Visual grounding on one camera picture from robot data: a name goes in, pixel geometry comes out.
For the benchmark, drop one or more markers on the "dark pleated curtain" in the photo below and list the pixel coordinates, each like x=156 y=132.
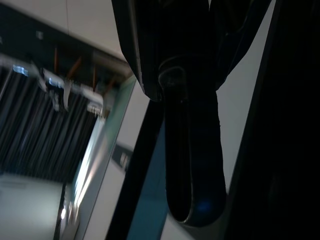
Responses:
x=37 y=130

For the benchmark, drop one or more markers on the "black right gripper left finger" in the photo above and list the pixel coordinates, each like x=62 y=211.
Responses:
x=150 y=37

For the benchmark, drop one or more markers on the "dark wall plate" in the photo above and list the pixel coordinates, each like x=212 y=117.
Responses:
x=122 y=156

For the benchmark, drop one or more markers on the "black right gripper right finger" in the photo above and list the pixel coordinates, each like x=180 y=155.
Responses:
x=232 y=30

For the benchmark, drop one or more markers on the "clothes drying rack with pegs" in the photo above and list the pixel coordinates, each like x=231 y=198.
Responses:
x=62 y=82

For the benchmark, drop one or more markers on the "black door frame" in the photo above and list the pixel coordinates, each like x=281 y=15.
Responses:
x=125 y=187

